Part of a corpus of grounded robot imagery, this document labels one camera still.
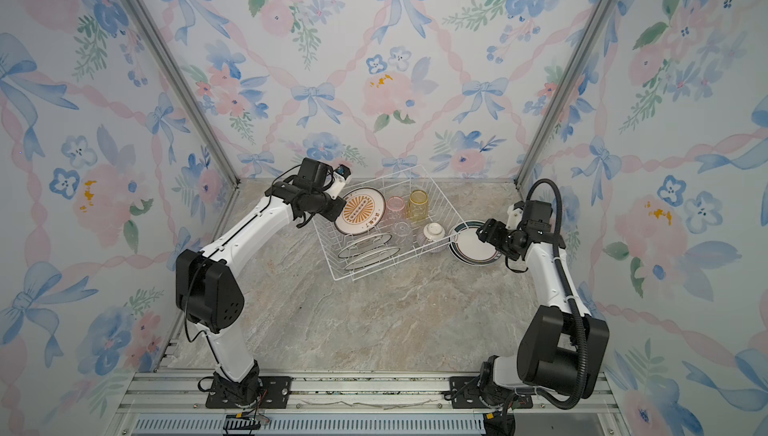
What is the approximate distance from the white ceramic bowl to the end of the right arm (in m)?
0.16

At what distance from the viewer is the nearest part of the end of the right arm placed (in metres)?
0.62

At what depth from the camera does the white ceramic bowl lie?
0.99 m
